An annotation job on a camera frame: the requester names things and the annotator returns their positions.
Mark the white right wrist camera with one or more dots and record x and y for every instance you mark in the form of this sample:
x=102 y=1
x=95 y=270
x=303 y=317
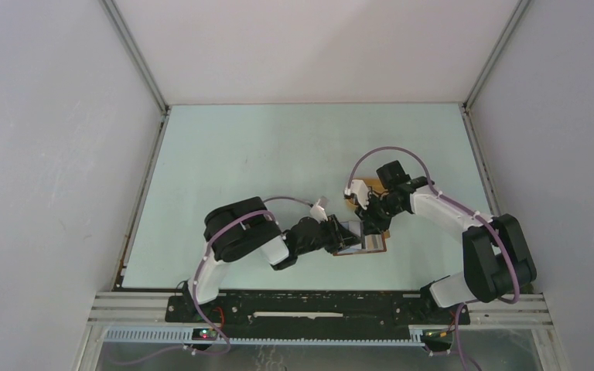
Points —
x=358 y=193

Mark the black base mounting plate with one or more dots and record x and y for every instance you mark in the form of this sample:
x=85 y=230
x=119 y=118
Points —
x=390 y=313

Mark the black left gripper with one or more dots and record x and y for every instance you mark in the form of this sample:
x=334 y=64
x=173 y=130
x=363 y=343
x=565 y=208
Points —
x=340 y=236

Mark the grey card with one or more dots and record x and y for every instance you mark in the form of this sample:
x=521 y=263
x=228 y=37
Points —
x=374 y=244

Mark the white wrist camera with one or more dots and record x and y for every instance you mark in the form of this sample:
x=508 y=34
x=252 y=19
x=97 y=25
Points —
x=358 y=193
x=318 y=209

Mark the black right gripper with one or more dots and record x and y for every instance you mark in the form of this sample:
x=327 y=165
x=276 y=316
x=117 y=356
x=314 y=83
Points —
x=370 y=224

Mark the brown leather card holder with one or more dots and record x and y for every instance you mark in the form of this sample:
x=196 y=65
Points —
x=358 y=228

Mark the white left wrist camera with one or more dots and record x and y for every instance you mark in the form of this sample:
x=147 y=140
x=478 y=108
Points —
x=318 y=209

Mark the white cable duct strip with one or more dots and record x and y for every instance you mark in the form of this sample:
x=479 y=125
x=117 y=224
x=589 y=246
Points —
x=191 y=335

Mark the orange plastic tray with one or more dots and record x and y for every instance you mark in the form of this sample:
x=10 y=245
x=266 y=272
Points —
x=375 y=187

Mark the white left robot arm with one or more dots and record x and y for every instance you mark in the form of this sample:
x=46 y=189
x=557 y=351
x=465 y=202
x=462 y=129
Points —
x=238 y=229

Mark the aluminium frame rail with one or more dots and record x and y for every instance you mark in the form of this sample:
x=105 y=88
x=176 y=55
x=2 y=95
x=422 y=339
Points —
x=149 y=308

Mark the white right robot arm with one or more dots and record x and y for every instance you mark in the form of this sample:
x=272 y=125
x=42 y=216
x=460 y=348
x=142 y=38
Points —
x=496 y=258

